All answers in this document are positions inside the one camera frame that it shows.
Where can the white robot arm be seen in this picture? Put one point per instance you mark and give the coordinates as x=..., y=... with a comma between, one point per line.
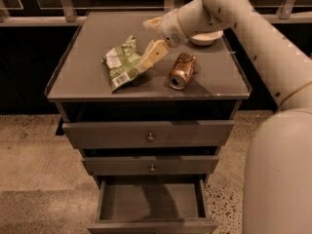
x=278, y=171

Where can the metal railing frame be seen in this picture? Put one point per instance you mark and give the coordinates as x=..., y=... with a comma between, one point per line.
x=68, y=7

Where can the white paper bowl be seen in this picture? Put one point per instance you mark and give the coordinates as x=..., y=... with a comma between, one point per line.
x=206, y=39

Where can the grey middle drawer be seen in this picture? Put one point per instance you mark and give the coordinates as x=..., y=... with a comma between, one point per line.
x=150, y=165

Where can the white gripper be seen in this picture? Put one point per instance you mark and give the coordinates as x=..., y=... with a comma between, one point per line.
x=169, y=29

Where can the grey drawer cabinet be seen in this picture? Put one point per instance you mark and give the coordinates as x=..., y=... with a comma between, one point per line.
x=80, y=86

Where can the green jalapeno chip bag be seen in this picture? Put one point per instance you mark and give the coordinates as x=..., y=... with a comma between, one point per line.
x=123, y=63

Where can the grey open bottom drawer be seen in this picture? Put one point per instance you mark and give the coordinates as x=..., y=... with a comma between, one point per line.
x=152, y=205

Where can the grey top drawer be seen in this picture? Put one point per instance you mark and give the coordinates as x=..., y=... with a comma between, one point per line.
x=144, y=134

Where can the gold soda can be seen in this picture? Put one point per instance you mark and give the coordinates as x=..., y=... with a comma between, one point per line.
x=182, y=71

